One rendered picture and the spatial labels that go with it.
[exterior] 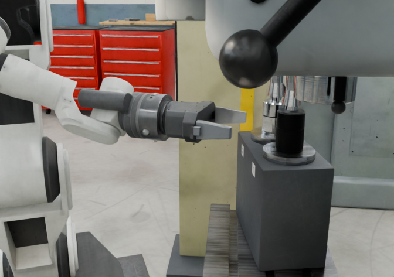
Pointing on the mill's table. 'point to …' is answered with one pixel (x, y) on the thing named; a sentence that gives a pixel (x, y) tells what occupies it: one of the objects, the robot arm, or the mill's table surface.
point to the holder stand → (283, 202)
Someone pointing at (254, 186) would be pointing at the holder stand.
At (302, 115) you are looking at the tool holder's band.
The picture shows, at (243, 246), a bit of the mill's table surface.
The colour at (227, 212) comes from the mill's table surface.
